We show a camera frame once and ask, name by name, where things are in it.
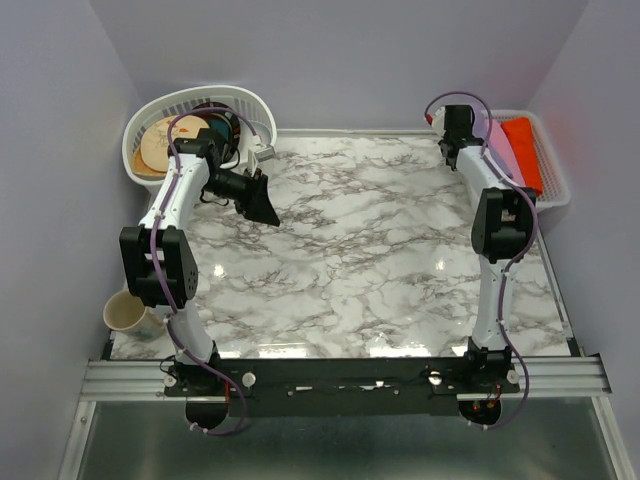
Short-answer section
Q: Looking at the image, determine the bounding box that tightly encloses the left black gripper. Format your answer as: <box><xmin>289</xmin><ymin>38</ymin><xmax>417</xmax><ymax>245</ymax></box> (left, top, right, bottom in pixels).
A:
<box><xmin>201</xmin><ymin>166</ymin><xmax>281</xmax><ymax>226</ymax></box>

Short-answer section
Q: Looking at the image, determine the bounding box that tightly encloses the purple t shirt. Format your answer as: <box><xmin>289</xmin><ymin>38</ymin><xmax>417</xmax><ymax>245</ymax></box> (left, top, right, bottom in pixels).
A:
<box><xmin>472</xmin><ymin>108</ymin><xmax>493</xmax><ymax>148</ymax></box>

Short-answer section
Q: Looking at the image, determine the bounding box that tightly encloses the white oval dish basket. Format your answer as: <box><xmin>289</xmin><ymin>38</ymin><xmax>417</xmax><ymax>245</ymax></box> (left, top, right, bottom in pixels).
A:
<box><xmin>121</xmin><ymin>85</ymin><xmax>277</xmax><ymax>195</ymax></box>

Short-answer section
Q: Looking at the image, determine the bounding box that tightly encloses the white rectangular tray basket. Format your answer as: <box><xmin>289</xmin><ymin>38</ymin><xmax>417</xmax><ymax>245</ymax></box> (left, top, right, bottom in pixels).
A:
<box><xmin>458</xmin><ymin>104</ymin><xmax>571</xmax><ymax>212</ymax></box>

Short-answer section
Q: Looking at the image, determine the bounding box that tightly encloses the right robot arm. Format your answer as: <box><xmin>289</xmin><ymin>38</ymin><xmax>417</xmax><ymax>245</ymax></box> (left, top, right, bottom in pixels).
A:
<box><xmin>432</xmin><ymin>105</ymin><xmax>537</xmax><ymax>392</ymax></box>

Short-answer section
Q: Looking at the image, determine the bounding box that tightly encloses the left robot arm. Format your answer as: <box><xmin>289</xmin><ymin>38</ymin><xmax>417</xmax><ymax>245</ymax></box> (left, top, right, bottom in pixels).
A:
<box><xmin>119</xmin><ymin>129</ymin><xmax>280</xmax><ymax>395</ymax></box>

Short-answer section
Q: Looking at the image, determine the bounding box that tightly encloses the pink rolled t shirt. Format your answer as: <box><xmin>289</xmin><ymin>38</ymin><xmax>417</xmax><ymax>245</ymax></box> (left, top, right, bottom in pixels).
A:
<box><xmin>486</xmin><ymin>120</ymin><xmax>525</xmax><ymax>187</ymax></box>

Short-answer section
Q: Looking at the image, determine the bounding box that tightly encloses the orange rolled t shirt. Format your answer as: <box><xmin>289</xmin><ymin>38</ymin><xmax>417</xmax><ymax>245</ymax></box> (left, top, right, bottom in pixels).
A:
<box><xmin>501</xmin><ymin>117</ymin><xmax>544</xmax><ymax>196</ymax></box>

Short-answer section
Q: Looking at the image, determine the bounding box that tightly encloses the black rimmed plate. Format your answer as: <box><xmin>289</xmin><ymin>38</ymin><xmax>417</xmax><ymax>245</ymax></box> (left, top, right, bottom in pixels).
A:
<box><xmin>195</xmin><ymin>101</ymin><xmax>241</xmax><ymax>163</ymax></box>

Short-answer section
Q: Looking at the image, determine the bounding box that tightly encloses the dark teal plate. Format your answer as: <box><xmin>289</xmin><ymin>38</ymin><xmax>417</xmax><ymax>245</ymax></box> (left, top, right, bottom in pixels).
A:
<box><xmin>207</xmin><ymin>114</ymin><xmax>234</xmax><ymax>151</ymax></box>

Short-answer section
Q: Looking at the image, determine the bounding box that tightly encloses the beige floral plate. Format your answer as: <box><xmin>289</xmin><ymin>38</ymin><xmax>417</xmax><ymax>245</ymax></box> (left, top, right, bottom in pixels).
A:
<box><xmin>140</xmin><ymin>115</ymin><xmax>209</xmax><ymax>172</ymax></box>

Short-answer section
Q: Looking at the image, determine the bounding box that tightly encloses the orange leaf shaped plate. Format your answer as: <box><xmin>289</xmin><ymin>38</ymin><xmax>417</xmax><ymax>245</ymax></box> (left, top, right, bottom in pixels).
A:
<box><xmin>131</xmin><ymin>148</ymin><xmax>166</xmax><ymax>179</ymax></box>

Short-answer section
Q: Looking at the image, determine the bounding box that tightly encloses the beige cup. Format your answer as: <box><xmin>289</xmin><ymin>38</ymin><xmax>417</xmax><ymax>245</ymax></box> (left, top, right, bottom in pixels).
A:
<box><xmin>103</xmin><ymin>290</ymin><xmax>164</xmax><ymax>341</ymax></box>

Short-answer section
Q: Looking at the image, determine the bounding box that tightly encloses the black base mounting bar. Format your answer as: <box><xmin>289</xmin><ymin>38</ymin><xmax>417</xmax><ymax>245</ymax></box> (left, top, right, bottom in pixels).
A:
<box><xmin>164</xmin><ymin>357</ymin><xmax>520</xmax><ymax>418</ymax></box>

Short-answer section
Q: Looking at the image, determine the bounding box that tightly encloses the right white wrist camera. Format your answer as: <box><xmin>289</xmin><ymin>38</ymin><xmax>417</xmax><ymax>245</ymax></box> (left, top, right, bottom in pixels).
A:
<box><xmin>425</xmin><ymin>106</ymin><xmax>446</xmax><ymax>137</ymax></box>

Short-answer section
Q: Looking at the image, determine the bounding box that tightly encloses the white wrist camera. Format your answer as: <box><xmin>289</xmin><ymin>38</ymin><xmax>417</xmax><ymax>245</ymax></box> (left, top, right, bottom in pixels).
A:
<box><xmin>425</xmin><ymin>106</ymin><xmax>446</xmax><ymax>137</ymax></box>
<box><xmin>246</xmin><ymin>144</ymin><xmax>276</xmax><ymax>175</ymax></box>

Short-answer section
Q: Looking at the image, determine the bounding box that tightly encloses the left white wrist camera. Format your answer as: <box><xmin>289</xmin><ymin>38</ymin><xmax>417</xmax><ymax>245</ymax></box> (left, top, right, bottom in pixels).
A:
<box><xmin>246</xmin><ymin>144</ymin><xmax>276</xmax><ymax>175</ymax></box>

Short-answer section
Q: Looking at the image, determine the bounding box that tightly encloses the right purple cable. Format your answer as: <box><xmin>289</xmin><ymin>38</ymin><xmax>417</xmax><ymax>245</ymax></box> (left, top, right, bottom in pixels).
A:
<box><xmin>424</xmin><ymin>91</ymin><xmax>540</xmax><ymax>430</ymax></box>

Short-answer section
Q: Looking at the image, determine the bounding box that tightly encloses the aluminium rail frame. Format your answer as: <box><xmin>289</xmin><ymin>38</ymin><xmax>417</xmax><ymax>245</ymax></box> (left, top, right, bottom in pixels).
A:
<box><xmin>80</xmin><ymin>356</ymin><xmax>611</xmax><ymax>401</ymax></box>

